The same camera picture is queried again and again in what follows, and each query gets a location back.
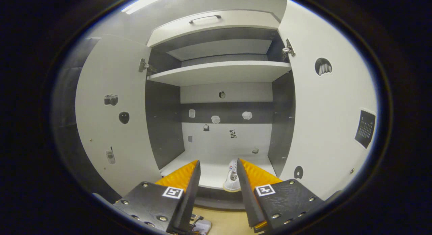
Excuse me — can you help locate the metal door hinge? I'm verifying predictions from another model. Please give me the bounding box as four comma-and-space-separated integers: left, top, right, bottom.
138, 58, 157, 75
282, 38, 296, 58

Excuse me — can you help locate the white shoe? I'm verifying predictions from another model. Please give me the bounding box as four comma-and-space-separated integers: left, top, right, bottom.
192, 219, 212, 235
223, 159, 242, 192

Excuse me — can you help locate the metal right door hinge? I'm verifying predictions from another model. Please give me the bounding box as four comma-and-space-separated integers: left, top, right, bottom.
282, 38, 296, 58

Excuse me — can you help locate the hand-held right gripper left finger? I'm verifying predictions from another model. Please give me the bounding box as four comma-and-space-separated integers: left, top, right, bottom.
113, 160, 201, 234

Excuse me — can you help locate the white shoe cabinet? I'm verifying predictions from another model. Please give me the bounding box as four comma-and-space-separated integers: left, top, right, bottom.
75, 0, 378, 210

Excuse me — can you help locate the white cabinet door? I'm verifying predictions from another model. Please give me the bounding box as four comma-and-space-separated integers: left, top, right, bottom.
75, 34, 162, 197
277, 0, 378, 200

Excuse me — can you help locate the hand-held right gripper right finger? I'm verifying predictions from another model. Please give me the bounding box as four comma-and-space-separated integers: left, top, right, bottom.
236, 158, 325, 233

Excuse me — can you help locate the white cabinet drawer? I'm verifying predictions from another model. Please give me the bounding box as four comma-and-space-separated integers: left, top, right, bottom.
146, 10, 281, 48

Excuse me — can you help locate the white cabinet shelf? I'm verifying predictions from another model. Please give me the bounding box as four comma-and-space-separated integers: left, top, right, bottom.
147, 61, 292, 87

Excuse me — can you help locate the metal left door hinge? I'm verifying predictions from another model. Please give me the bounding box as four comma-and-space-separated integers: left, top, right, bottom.
138, 58, 157, 75

